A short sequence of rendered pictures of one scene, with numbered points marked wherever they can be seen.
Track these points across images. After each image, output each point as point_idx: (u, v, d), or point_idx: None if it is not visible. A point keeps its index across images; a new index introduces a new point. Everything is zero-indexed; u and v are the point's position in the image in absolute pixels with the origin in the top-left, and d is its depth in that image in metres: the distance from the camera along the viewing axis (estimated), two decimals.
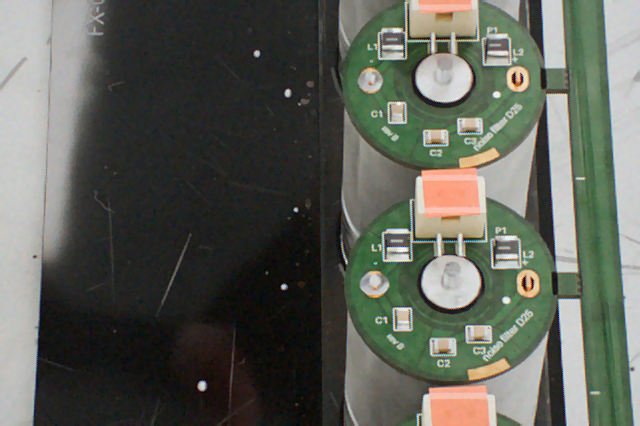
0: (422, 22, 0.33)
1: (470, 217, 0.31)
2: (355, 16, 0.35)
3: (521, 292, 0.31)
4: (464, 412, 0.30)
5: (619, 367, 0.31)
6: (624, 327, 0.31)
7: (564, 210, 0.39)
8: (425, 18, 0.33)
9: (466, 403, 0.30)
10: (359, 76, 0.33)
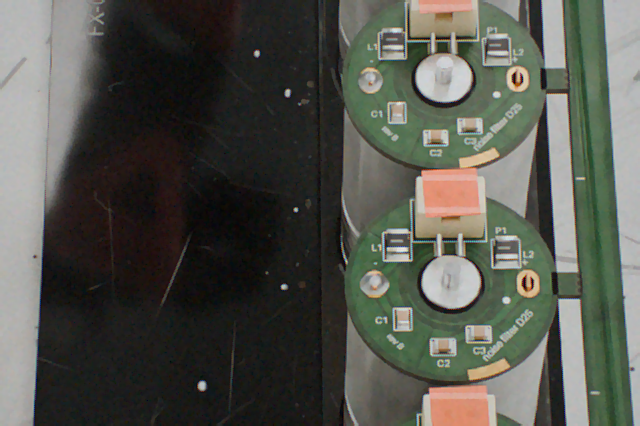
0: (422, 22, 0.33)
1: (470, 217, 0.31)
2: (355, 16, 0.35)
3: (521, 292, 0.31)
4: (464, 412, 0.30)
5: (619, 367, 0.31)
6: (624, 327, 0.31)
7: (564, 210, 0.39)
8: (425, 18, 0.33)
9: (466, 403, 0.30)
10: (359, 76, 0.33)
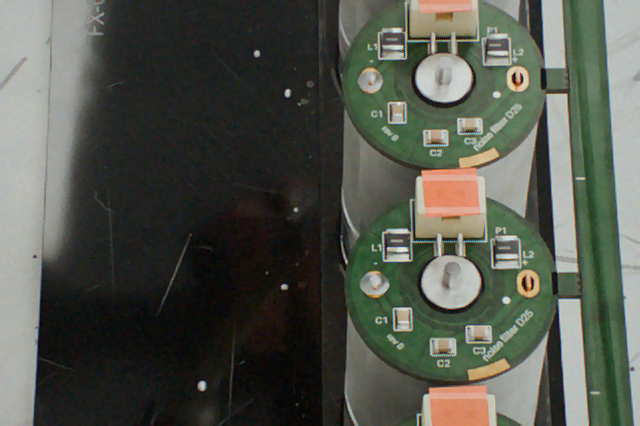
0: (422, 22, 0.33)
1: (470, 217, 0.31)
2: (355, 16, 0.35)
3: (521, 292, 0.31)
4: (464, 412, 0.30)
5: (619, 367, 0.31)
6: (624, 327, 0.31)
7: (564, 210, 0.39)
8: (425, 18, 0.33)
9: (466, 403, 0.30)
10: (359, 76, 0.33)
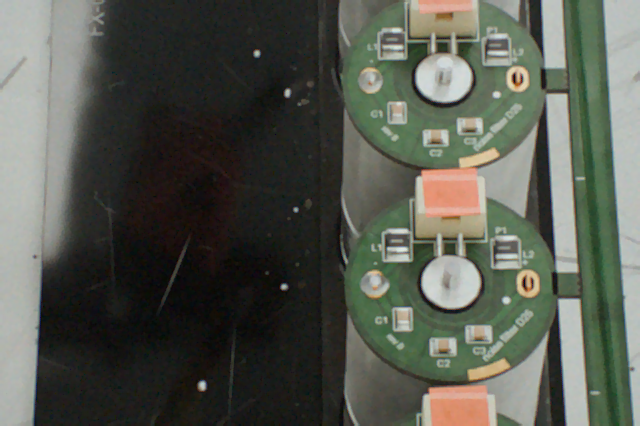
0: (422, 22, 0.33)
1: (470, 217, 0.31)
2: (355, 16, 0.35)
3: (521, 292, 0.31)
4: (464, 412, 0.30)
5: (619, 367, 0.31)
6: (624, 327, 0.31)
7: (564, 210, 0.39)
8: (425, 18, 0.33)
9: (466, 403, 0.30)
10: (359, 76, 0.33)
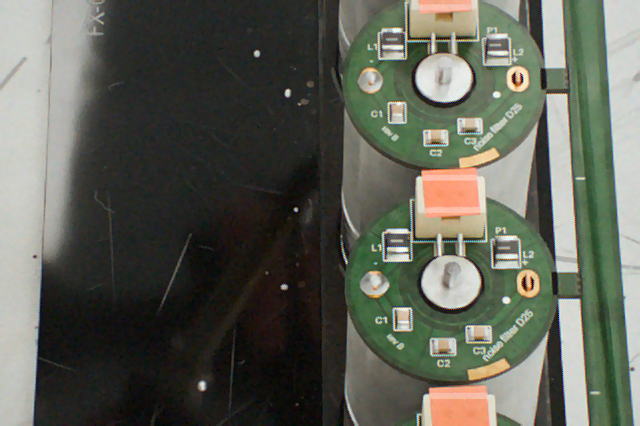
0: (422, 22, 0.33)
1: (470, 217, 0.31)
2: (355, 16, 0.35)
3: (521, 292, 0.31)
4: (464, 412, 0.30)
5: (619, 367, 0.31)
6: (624, 327, 0.31)
7: (564, 210, 0.39)
8: (425, 18, 0.33)
9: (466, 403, 0.30)
10: (359, 76, 0.33)
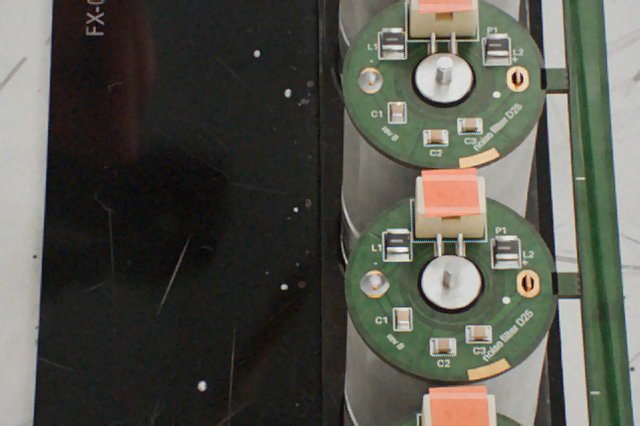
0: (422, 22, 0.33)
1: (470, 217, 0.31)
2: (355, 16, 0.35)
3: (521, 292, 0.31)
4: (464, 412, 0.30)
5: (619, 367, 0.31)
6: (624, 327, 0.31)
7: (564, 210, 0.39)
8: (425, 18, 0.33)
9: (466, 403, 0.30)
10: (359, 76, 0.33)
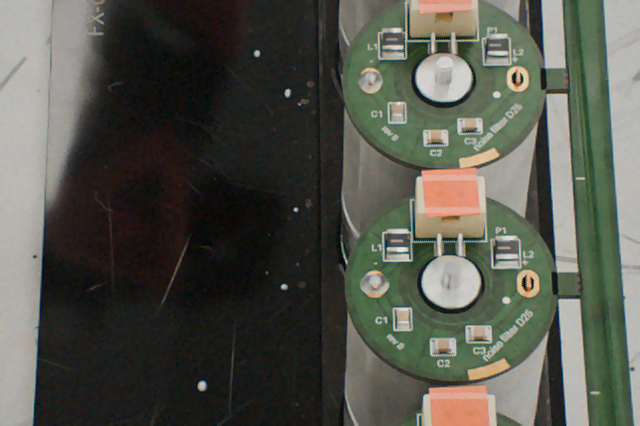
0: (422, 22, 0.33)
1: (470, 217, 0.31)
2: (355, 16, 0.35)
3: (521, 292, 0.31)
4: (464, 412, 0.30)
5: (619, 367, 0.31)
6: (624, 327, 0.31)
7: (564, 210, 0.39)
8: (425, 18, 0.33)
9: (466, 403, 0.30)
10: (359, 76, 0.33)
